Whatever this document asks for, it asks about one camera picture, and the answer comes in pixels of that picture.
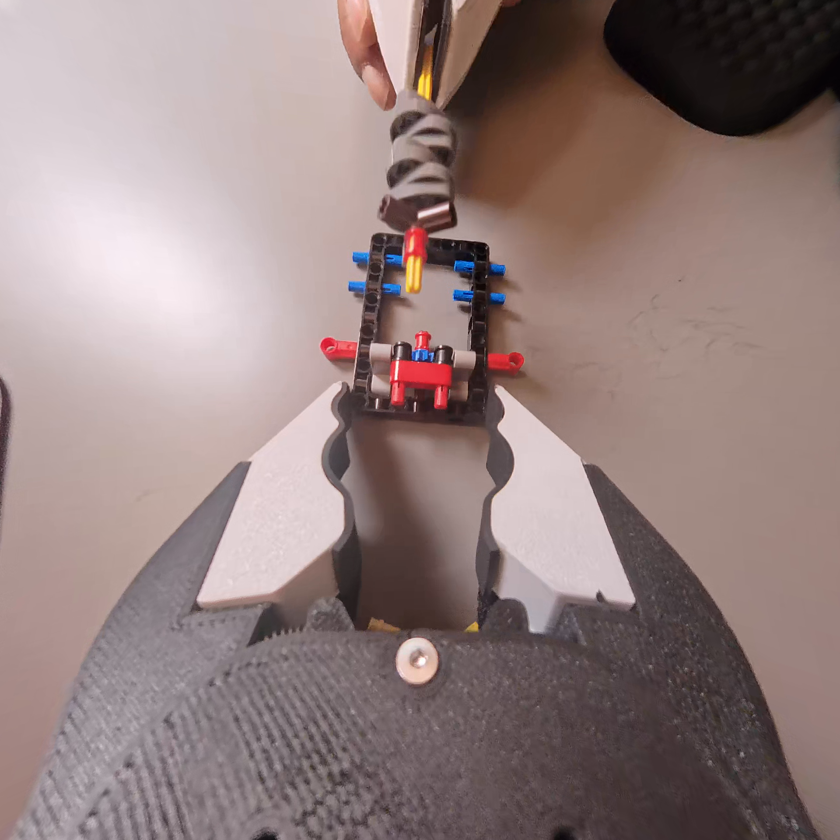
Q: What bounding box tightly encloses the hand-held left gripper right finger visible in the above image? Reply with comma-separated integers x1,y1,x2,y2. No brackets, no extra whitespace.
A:
477,384,637,634

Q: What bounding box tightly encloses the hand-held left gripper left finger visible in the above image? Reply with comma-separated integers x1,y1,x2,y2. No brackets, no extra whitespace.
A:
193,381,359,626

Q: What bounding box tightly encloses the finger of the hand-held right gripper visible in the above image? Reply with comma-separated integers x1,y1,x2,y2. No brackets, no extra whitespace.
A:
367,0,432,94
432,0,504,110

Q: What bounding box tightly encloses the yellow lego axle assembly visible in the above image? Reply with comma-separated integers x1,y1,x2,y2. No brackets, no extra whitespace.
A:
377,52,459,295

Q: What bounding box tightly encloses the black lego frame assembly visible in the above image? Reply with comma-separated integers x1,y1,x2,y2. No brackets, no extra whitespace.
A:
319,231,526,425

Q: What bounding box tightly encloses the pile of small lego pieces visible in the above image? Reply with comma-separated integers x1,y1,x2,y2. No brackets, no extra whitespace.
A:
366,616,481,635

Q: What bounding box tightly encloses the person's right hand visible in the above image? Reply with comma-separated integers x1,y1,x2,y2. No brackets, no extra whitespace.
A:
338,0,399,109

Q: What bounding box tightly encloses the black mesh chair seat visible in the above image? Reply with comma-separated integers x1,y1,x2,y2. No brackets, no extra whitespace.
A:
602,0,840,138

